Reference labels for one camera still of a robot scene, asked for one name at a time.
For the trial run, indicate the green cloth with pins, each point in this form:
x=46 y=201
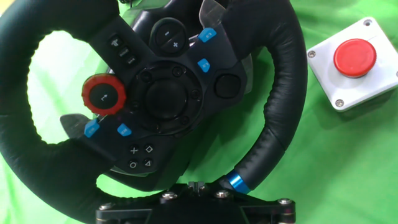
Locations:
x=342 y=171

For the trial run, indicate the grey box red mushroom button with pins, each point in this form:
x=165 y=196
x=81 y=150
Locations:
x=329 y=81

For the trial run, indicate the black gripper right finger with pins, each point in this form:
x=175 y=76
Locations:
x=267 y=211

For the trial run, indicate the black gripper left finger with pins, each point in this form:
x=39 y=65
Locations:
x=130 y=211

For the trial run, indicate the black steering wheel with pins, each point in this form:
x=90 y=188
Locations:
x=280 y=93

